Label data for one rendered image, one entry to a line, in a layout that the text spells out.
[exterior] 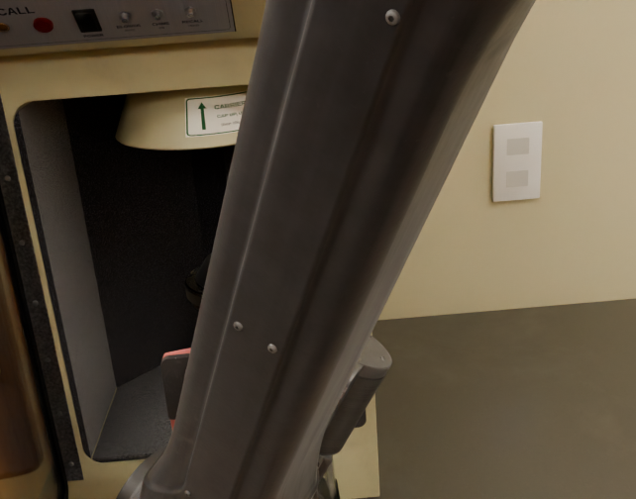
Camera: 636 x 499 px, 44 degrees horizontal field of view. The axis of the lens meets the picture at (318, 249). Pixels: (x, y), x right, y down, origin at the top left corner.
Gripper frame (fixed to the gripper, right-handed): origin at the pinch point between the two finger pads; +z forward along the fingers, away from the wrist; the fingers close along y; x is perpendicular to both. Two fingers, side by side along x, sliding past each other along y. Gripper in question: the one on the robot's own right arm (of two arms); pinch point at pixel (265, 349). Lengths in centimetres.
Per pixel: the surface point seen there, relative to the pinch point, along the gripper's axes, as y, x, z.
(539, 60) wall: -40, -15, 53
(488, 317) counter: -31, 22, 50
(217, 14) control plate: 1.0, -25.1, 5.1
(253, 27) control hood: -1.5, -24.0, 6.5
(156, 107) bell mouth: 7.8, -17.7, 14.1
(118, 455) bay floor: 16.2, 15.8, 13.1
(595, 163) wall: -48, 1, 54
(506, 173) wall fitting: -35, 1, 53
